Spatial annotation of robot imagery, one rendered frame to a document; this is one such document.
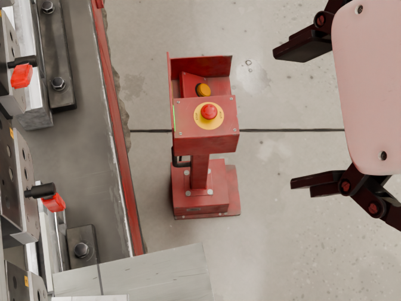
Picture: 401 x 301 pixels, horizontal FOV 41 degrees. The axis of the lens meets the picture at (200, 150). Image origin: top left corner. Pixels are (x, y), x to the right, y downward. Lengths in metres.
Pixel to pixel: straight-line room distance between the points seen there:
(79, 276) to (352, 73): 0.73
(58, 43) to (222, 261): 1.05
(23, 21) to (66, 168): 0.33
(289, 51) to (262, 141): 1.75
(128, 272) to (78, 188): 0.26
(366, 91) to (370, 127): 0.02
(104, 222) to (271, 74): 1.31
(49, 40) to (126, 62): 1.03
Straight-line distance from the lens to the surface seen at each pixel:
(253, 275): 1.97
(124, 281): 0.95
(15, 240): 0.79
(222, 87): 1.40
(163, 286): 0.95
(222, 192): 1.90
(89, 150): 1.16
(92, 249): 1.07
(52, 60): 1.24
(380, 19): 0.31
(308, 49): 0.37
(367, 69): 0.31
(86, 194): 1.13
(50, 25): 1.29
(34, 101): 1.12
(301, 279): 2.00
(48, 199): 0.78
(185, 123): 1.27
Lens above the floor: 1.94
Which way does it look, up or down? 69 degrees down
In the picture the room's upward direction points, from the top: 3 degrees clockwise
